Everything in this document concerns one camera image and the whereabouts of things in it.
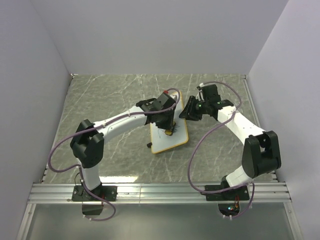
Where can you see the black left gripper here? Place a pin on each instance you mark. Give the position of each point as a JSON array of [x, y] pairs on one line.
[[169, 125]]

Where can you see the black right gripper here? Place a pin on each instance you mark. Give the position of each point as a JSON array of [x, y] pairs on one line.
[[188, 112]]

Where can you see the yellow bone-shaped eraser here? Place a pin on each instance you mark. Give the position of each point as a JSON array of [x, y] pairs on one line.
[[169, 132]]

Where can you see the yellow-framed whiteboard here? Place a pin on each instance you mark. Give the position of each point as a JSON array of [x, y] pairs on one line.
[[161, 140]]

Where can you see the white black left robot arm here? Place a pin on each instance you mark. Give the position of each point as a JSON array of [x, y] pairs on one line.
[[88, 147]]

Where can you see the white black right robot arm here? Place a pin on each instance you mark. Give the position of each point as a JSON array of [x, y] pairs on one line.
[[261, 150]]

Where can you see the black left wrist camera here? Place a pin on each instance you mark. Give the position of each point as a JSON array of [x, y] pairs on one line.
[[164, 101]]

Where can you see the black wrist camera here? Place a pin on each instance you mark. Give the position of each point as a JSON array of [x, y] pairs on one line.
[[164, 101], [210, 93]]

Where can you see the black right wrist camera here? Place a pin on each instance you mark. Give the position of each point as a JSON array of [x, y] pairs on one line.
[[210, 93]]

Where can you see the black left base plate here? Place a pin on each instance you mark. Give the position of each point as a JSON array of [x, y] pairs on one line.
[[108, 193]]

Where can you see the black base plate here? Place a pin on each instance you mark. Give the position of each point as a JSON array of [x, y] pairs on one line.
[[241, 194], [108, 193]]

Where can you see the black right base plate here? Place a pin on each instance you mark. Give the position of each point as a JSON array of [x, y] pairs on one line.
[[241, 194]]

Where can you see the aluminium mounting rail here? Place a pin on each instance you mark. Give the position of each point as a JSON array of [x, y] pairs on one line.
[[154, 193]]

